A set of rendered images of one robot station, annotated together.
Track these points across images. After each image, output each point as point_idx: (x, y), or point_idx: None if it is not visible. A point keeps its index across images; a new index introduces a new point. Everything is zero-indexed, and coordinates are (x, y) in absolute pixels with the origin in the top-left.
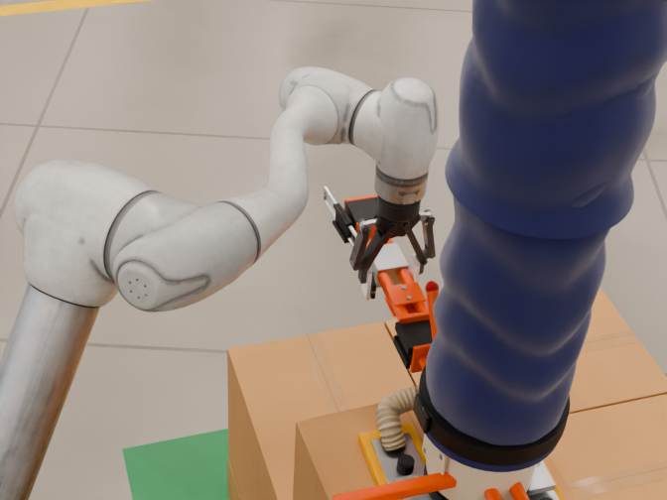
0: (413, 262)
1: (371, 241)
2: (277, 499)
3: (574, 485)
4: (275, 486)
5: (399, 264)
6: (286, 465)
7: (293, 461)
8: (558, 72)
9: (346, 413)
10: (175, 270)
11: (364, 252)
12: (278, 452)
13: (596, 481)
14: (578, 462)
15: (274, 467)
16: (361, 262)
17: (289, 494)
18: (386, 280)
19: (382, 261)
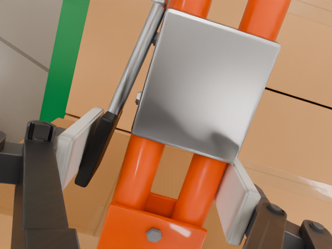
0: (233, 209)
1: (20, 214)
2: (76, 60)
3: (304, 181)
4: (81, 47)
5: (210, 146)
6: (102, 31)
7: (109, 30)
8: None
9: (10, 223)
10: None
11: (22, 170)
12: (103, 12)
13: (321, 187)
14: (326, 166)
15: (91, 26)
16: (17, 170)
17: (88, 62)
18: (135, 173)
19: (170, 105)
